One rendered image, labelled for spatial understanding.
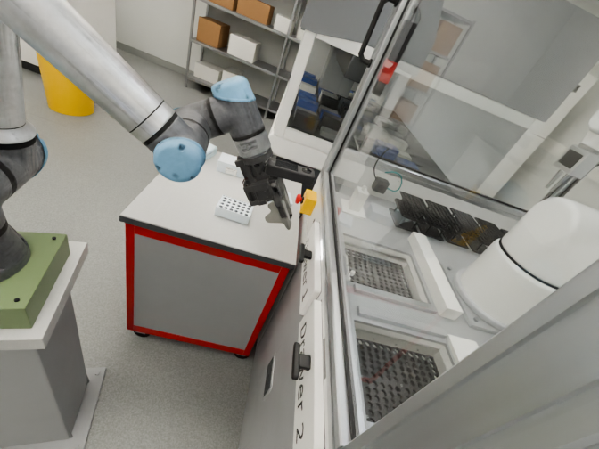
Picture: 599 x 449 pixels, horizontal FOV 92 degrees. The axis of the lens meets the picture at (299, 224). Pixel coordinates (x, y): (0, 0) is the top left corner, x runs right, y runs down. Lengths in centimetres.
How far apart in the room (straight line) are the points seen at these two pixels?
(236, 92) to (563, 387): 58
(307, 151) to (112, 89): 114
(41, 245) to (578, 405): 90
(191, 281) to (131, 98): 79
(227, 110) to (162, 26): 486
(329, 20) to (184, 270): 112
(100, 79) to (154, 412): 127
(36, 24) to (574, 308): 60
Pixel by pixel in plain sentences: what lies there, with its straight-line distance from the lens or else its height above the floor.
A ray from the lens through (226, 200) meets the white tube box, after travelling 111.
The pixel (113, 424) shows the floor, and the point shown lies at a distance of 151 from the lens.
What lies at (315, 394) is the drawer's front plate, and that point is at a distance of 59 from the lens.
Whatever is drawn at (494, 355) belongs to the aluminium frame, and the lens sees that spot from 30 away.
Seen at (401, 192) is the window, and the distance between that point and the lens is 53.
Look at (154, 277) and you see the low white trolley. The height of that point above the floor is 49.
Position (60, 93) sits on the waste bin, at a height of 19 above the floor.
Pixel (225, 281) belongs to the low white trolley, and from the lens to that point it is 113.
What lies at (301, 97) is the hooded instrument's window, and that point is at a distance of 147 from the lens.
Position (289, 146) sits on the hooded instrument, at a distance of 152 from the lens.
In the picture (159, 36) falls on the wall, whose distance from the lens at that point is 550.
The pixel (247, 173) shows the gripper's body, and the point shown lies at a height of 110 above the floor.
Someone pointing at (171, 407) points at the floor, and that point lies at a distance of 152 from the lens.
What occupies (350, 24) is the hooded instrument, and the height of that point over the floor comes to 144.
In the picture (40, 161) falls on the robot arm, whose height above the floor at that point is 98.
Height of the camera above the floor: 143
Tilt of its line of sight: 35 degrees down
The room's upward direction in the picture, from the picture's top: 24 degrees clockwise
